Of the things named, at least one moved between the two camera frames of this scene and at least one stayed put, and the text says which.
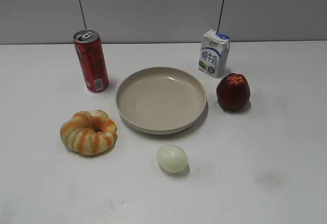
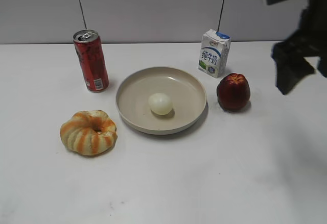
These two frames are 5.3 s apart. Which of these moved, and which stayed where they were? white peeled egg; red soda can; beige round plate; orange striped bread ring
Moved: white peeled egg
Stayed: orange striped bread ring; red soda can; beige round plate
